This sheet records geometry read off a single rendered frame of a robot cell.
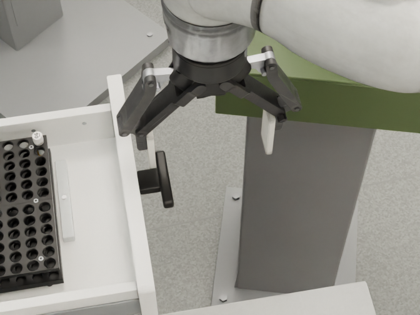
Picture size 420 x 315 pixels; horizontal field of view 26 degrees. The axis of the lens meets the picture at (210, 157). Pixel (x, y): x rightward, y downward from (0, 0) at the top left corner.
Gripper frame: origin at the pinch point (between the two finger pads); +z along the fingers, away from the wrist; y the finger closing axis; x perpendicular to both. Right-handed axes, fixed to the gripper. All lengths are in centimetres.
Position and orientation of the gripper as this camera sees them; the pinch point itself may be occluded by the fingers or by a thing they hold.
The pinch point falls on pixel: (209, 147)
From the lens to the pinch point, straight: 105.3
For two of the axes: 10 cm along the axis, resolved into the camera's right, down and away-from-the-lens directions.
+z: 0.0, 5.4, 8.4
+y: -9.8, 1.4, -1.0
